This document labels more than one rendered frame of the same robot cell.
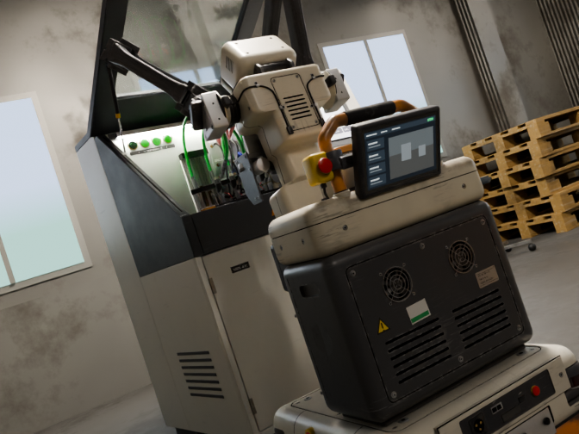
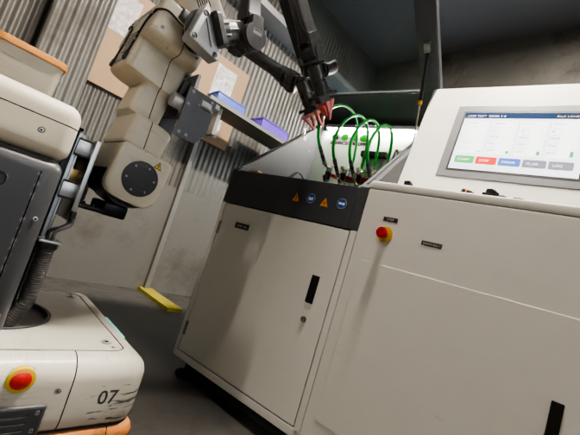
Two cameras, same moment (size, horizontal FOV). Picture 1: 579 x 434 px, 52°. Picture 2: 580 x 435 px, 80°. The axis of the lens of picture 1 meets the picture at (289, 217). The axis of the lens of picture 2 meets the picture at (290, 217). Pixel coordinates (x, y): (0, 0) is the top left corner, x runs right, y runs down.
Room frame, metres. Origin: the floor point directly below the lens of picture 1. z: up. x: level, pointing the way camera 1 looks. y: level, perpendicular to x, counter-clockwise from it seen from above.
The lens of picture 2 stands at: (2.03, -1.26, 0.64)
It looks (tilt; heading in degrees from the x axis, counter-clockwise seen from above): 6 degrees up; 73
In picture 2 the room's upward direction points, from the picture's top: 17 degrees clockwise
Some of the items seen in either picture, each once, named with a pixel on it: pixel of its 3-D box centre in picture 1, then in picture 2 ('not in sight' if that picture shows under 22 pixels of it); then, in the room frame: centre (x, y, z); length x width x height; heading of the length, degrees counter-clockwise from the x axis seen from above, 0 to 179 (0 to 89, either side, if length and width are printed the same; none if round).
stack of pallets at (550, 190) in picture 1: (555, 170); not in sight; (5.94, -2.68, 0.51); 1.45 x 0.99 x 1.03; 117
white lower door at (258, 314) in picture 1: (295, 314); (254, 296); (2.40, 0.10, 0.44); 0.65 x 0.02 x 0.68; 126
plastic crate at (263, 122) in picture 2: not in sight; (267, 131); (2.52, 1.82, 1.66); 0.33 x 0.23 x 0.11; 27
